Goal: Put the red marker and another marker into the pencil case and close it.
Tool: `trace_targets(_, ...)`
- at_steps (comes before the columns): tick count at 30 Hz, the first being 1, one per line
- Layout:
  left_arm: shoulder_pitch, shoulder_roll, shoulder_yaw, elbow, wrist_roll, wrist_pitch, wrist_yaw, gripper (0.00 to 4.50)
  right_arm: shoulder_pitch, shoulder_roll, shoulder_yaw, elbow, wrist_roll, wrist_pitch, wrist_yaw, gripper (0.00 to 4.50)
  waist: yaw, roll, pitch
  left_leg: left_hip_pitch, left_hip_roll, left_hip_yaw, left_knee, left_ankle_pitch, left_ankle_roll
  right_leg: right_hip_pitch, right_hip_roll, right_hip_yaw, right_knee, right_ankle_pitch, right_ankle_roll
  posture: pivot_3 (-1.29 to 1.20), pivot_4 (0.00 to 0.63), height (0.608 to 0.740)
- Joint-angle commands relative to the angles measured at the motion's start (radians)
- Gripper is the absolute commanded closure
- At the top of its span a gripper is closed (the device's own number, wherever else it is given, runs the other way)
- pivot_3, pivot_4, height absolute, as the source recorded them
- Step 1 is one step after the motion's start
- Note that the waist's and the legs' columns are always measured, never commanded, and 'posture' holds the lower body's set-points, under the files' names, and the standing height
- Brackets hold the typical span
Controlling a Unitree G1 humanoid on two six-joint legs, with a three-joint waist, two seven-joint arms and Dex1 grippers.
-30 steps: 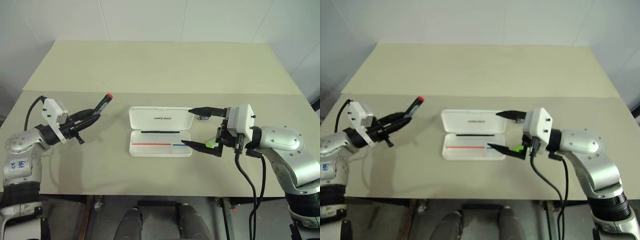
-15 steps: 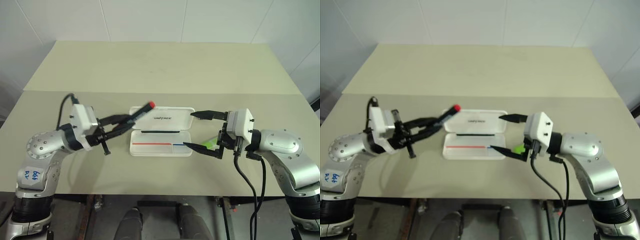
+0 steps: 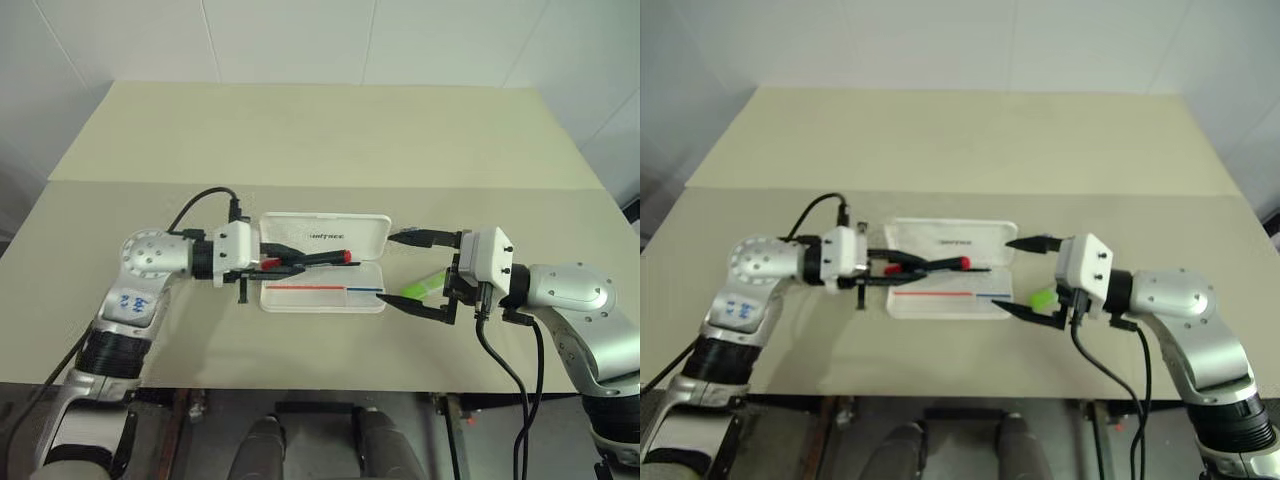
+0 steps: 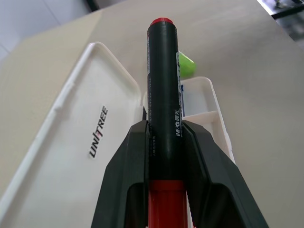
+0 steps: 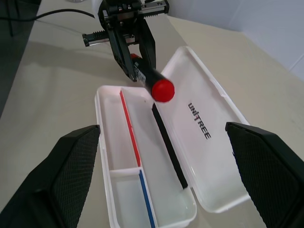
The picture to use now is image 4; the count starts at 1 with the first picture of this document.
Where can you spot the black marker with red cap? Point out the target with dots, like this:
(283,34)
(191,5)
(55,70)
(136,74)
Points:
(164,95)

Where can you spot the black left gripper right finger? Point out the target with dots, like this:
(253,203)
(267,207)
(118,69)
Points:
(213,171)

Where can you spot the white plastic pencil case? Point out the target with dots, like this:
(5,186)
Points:
(78,118)

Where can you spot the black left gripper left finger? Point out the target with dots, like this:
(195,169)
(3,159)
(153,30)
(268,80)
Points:
(123,166)

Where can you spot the green highlighter marker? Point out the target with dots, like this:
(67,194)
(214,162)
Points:
(187,67)

